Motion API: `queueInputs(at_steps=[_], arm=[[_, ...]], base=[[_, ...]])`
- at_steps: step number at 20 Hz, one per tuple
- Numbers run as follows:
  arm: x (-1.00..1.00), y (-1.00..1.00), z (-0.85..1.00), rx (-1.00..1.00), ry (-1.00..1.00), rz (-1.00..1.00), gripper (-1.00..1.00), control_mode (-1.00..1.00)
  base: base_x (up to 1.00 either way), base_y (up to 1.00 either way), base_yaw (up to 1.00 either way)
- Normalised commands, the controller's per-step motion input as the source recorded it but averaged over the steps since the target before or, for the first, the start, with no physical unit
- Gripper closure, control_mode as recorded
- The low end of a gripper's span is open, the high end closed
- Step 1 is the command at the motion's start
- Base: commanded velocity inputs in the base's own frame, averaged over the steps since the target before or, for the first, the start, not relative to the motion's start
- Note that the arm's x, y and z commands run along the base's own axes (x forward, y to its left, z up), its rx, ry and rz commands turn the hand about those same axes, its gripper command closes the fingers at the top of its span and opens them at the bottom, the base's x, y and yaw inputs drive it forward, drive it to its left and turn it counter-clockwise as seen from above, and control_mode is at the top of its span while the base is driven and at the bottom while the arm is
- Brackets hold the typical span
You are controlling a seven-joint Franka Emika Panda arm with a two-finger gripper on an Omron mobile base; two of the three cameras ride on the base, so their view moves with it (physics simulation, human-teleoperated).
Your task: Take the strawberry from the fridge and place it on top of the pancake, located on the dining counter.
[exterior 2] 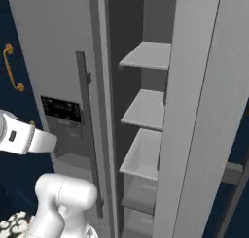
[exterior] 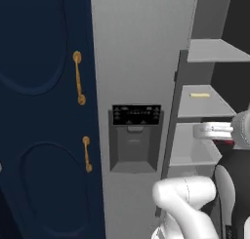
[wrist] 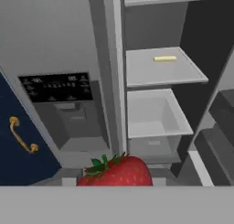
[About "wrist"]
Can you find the white fridge drawer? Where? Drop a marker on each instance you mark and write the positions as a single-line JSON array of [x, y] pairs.
[[152, 118]]

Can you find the pale yellow stick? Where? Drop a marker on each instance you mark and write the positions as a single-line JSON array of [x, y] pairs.
[[165, 58]]

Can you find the grey fridge door with dispenser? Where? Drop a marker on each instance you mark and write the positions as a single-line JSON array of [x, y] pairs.
[[48, 35]]

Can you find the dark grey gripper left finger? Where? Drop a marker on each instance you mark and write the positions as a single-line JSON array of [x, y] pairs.
[[69, 182]]

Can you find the open grey fridge door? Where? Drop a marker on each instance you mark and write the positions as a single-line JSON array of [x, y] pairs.
[[219, 136]]

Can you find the grey fridge body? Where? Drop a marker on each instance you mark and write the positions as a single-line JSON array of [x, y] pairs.
[[114, 66]]

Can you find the navy blue cupboard door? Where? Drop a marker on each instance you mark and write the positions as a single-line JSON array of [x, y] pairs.
[[18, 166]]

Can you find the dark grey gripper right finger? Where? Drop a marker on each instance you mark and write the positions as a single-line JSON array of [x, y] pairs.
[[159, 182]]

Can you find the red strawberry with green leaves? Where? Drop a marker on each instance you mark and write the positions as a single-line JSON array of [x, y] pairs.
[[122, 172]]

